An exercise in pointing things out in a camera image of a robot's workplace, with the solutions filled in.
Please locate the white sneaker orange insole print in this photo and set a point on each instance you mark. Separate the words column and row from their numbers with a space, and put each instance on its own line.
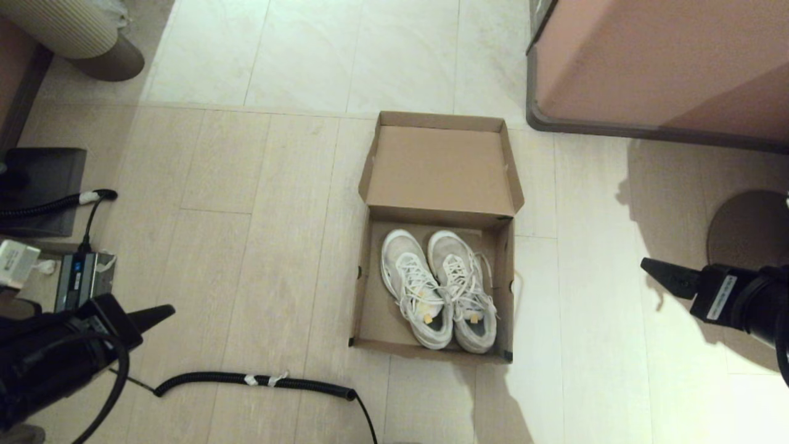
column 399, row 253

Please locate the dark grey square plate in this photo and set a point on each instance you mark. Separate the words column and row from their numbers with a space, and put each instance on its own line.
column 43, row 172

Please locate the white sneaker black insole print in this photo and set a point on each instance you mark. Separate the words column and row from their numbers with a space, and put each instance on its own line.
column 447, row 250

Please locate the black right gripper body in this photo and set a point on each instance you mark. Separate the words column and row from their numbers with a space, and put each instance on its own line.
column 724, row 296

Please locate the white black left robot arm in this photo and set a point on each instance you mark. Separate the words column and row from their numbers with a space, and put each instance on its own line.
column 31, row 364

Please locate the brown round pedestal base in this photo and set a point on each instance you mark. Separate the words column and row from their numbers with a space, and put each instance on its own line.
column 746, row 228

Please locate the grey hub blue light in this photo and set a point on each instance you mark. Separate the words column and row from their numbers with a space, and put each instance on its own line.
column 86, row 277

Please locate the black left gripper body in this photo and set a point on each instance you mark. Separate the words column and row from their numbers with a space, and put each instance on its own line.
column 108, row 324

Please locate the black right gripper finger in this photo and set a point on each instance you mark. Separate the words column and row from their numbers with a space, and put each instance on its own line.
column 681, row 288
column 675, row 273

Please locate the ribbed beige column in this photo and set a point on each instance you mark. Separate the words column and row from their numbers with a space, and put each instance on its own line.
column 55, row 24

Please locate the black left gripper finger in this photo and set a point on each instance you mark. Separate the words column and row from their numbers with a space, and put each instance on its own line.
column 151, row 312
column 150, row 323

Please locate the pink cabinet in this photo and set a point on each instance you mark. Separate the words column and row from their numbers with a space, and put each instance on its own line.
column 666, row 55

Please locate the white plastic bag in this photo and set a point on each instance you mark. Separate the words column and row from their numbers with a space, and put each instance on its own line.
column 117, row 12

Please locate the crumpled white paper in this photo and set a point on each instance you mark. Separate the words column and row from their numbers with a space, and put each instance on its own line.
column 47, row 267

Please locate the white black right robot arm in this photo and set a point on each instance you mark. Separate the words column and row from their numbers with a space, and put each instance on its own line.
column 770, row 308

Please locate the brown cardboard shoe box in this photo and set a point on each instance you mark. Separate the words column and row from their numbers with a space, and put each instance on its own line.
column 437, row 166

